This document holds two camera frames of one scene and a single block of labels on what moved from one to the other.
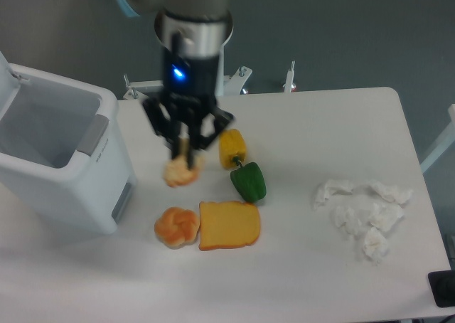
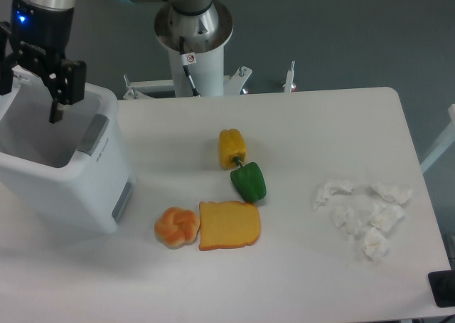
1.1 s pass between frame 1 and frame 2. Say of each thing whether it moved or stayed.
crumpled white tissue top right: stayed
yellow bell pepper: stayed
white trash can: stayed
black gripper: moved
